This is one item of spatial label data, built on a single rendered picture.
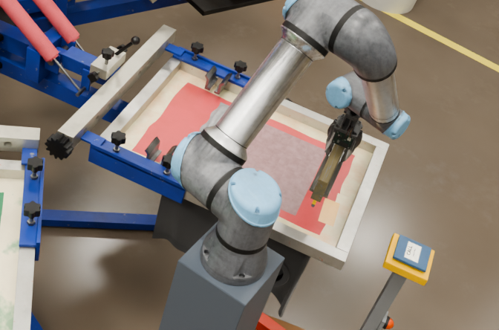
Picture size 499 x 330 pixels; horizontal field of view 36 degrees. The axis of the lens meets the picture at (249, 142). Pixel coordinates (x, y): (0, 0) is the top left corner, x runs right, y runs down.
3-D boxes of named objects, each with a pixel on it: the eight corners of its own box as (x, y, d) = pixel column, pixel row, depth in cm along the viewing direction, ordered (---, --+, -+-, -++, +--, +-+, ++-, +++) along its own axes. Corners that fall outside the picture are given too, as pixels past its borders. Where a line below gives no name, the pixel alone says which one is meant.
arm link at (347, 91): (361, 99, 190) (386, 86, 198) (327, 75, 195) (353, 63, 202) (351, 124, 195) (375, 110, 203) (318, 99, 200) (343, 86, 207)
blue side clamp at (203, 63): (254, 96, 264) (259, 80, 259) (249, 103, 260) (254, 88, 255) (175, 62, 267) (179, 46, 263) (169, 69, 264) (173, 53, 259)
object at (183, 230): (286, 295, 248) (319, 220, 225) (278, 314, 241) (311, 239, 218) (159, 235, 253) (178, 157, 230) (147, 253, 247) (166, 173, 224)
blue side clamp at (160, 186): (188, 193, 221) (192, 176, 217) (181, 204, 218) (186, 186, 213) (96, 151, 225) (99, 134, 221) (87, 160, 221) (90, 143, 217)
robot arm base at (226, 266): (243, 297, 165) (254, 268, 159) (186, 259, 169) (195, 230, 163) (277, 257, 176) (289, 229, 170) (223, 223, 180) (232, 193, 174)
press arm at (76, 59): (118, 79, 244) (120, 67, 241) (109, 88, 240) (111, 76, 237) (70, 58, 247) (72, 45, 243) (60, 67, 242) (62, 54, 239)
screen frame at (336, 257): (385, 152, 256) (389, 144, 254) (340, 270, 212) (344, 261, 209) (174, 60, 266) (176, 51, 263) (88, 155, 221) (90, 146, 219)
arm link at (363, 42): (409, 26, 152) (418, 118, 196) (367, -2, 156) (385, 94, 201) (371, 68, 151) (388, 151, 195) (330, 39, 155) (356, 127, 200)
